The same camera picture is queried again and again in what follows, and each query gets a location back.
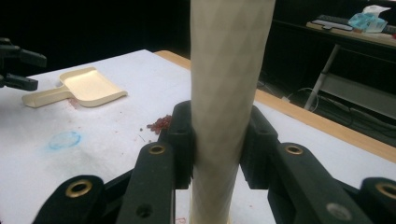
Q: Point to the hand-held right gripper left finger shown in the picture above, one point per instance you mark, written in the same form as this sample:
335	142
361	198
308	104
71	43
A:
152	180

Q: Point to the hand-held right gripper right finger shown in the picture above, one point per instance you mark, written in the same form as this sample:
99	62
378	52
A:
295	183

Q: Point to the pile of red beans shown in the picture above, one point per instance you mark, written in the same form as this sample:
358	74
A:
161	123

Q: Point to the cream plastic dustpan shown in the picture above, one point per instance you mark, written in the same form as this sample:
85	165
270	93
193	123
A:
90	87

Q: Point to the cream hand brush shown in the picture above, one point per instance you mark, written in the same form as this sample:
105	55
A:
227	77

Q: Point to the dark keyboard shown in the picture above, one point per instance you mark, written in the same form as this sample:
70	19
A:
333	21

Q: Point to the blue tissue pack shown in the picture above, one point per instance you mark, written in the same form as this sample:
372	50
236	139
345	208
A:
369	20

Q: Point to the white table frame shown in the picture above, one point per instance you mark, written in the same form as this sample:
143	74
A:
358	90

